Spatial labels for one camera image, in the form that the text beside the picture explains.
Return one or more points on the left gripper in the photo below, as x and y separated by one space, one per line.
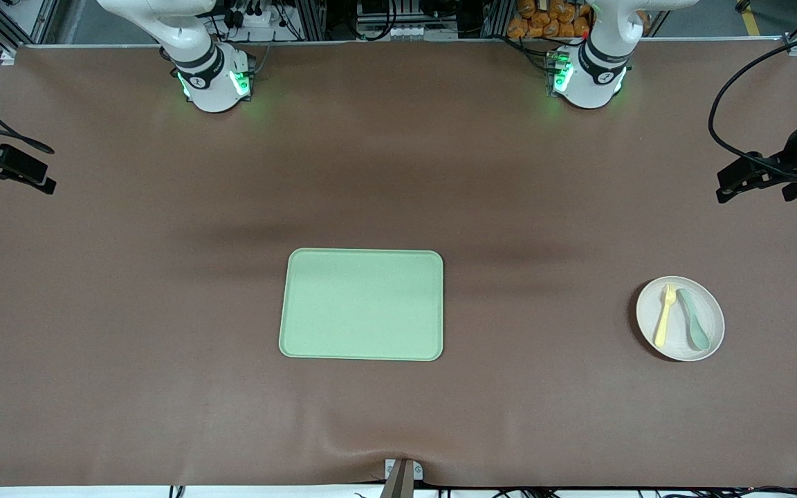
793 161

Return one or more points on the yellow plastic fork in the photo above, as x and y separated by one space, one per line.
663 321

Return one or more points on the round beige plate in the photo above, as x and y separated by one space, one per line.
682 342

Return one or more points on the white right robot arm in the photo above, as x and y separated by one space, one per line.
212 90

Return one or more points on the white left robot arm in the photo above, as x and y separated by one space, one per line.
592 83

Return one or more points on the light green plastic spoon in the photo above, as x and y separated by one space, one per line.
697 335

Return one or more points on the pile of orange bread rolls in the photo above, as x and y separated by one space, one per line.
544 21

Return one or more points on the white power strip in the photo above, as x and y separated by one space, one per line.
253 19

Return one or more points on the brown table cover sheet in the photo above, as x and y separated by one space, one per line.
398 173

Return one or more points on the light green rectangular tray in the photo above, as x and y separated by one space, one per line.
360 304

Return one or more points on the aluminium frame post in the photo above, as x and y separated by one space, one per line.
310 17
495 17

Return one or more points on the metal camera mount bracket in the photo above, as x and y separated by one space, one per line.
402 481

